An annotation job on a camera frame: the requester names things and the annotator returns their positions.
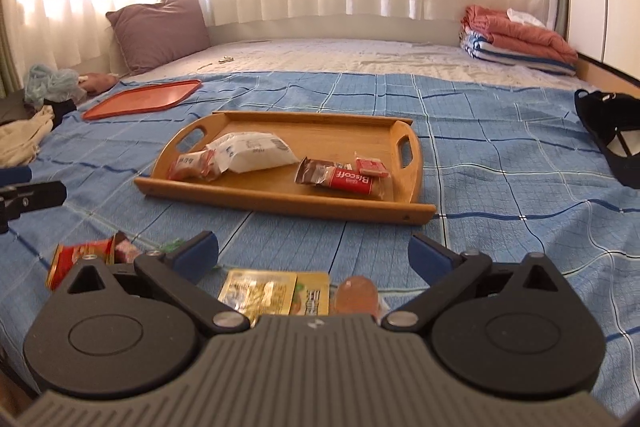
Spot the black cap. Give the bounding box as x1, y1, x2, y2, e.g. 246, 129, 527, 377
574, 89, 640, 188

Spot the wooden tray with handles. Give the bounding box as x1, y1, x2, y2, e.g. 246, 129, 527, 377
134, 110, 437, 226

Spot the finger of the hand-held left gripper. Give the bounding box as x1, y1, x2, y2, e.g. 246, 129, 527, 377
0, 181, 68, 223
0, 165, 32, 185

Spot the folded blankets stack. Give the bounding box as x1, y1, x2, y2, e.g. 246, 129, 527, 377
461, 5, 579, 62

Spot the orange plastic tray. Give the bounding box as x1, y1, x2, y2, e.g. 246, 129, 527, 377
82, 79, 202, 122

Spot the black cloth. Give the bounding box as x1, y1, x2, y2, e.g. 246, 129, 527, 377
0, 89, 77, 128

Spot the beige cloth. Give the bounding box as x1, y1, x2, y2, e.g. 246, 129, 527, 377
0, 106, 55, 168

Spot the red and white snack packet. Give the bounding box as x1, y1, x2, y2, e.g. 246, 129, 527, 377
167, 150, 221, 182

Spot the green snack packet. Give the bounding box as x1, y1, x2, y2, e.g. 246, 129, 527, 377
159, 239, 222, 274

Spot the brown nut snack packet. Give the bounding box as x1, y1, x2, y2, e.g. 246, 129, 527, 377
294, 158, 342, 186

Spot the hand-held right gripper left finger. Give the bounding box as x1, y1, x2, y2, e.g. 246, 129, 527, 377
55, 230, 250, 336

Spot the red chips packet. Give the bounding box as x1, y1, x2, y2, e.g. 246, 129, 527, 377
60, 234, 121, 288

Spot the purple pillow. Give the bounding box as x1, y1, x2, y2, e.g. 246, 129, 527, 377
106, 0, 212, 75

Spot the small red snack packet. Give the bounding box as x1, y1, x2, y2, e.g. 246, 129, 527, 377
353, 151, 390, 179

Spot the blue checked blanket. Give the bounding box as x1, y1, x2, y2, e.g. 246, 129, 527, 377
0, 72, 640, 408

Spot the white folded cloth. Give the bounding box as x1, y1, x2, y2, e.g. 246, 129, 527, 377
506, 8, 547, 27

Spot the folded blue striped towel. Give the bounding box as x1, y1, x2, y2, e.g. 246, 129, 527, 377
460, 29, 577, 77

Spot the large yellow snack pouch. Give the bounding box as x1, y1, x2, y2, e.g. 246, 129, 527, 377
218, 269, 297, 326

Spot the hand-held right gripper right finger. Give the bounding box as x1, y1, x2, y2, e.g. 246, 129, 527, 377
380, 234, 574, 334

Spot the pink brown cloth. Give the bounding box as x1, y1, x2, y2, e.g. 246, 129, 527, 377
77, 73, 120, 97

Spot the pink jelly cup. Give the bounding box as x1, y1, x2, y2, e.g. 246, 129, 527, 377
333, 276, 389, 319

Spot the red biscuit packet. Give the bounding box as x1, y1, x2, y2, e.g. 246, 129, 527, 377
315, 164, 384, 200

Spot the white quilted mattress pad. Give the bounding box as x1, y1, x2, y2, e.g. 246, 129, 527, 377
119, 38, 592, 88

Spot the yellow green snack pouch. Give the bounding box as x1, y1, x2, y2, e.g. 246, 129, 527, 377
290, 272, 331, 317

